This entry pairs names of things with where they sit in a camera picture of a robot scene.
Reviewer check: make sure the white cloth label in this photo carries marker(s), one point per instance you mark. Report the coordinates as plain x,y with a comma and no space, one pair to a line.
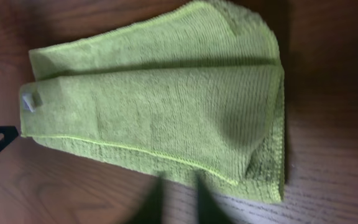
31,101

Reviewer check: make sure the light green microfiber cloth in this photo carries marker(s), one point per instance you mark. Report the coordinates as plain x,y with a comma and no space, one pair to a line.
198,89

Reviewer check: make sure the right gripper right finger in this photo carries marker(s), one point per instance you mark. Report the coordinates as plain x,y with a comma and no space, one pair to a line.
208,210

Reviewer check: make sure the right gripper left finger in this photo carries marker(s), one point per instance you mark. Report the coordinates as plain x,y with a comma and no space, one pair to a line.
151,211

